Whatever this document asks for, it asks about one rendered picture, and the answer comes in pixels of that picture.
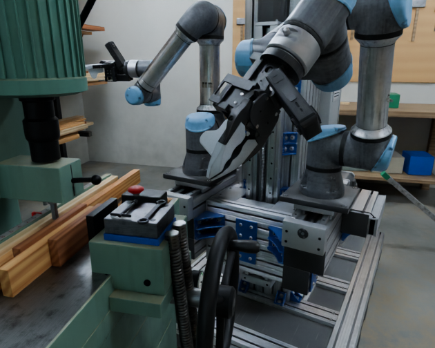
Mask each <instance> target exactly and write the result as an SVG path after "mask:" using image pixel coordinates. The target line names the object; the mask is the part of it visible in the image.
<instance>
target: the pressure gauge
mask: <svg viewBox="0 0 435 348"><path fill-rule="evenodd" d="M192 274H193V283H194V284H193V285H194V287H195V288H202V286H201V284H202V283H200V282H201V281H203V276H204V272H203V271H198V270H192Z"/></svg>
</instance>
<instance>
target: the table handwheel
mask: <svg viewBox="0 0 435 348"><path fill-rule="evenodd" d="M230 240H238V235H237V233H236V231H235V229H234V228H233V227H232V226H223V227H222V228H221V229H220V230H219V231H218V232H217V233H216V235H215V237H214V240H213V243H212V245H211V248H210V251H209V255H208V258H207V261H206V266H205V270H204V276H203V281H202V288H195V287H193V289H192V290H190V291H187V292H186V294H187V295H186V296H187V300H188V301H187V302H188V306H189V307H198V314H197V329H196V348H213V341H214V329H215V317H216V342H215V348H230V346H231V339H232V334H233V326H234V321H235V311H236V304H237V297H238V281H239V264H240V254H239V251H235V250H233V249H229V241H230ZM225 254H227V259H226V265H225V268H224V273H223V276H222V281H221V284H220V277H221V273H222V267H223V263H224V257H225Z"/></svg>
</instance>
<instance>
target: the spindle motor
mask: <svg viewBox="0 0 435 348"><path fill-rule="evenodd" d="M85 76H86V66H85V59H84V47H83V40H82V33H81V21H80V14H79V2H78V0H0V98H40V97H61V96H67V95H76V94H78V93H82V92H84V91H86V90H88V82H87V77H85Z"/></svg>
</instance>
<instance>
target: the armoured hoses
mask: <svg viewBox="0 0 435 348"><path fill-rule="evenodd" d="M172 225H173V230H170V231H167V232H166V233H165V234H164V235H165V236H164V237H165V240H166V241H168V243H169V251H170V257H171V258H170V260H171V272H172V273H171V275H172V281H173V282H172V284H173V297H174V301H175V302H174V303H175V311H176V316H177V325H178V330H179V335H180V344H181V348H196V329H197V307H189V306H188V302H187V301H188V300H187V296H186V295H187V294H186V292H187V291H190V290H192V289H193V287H194V285H193V284H194V283H193V274H192V268H191V258H190V254H189V253H190V252H189V244H188V240H187V239H188V238H187V231H186V222H185V221H184V220H177V221H175V222H174V223H172Z"/></svg>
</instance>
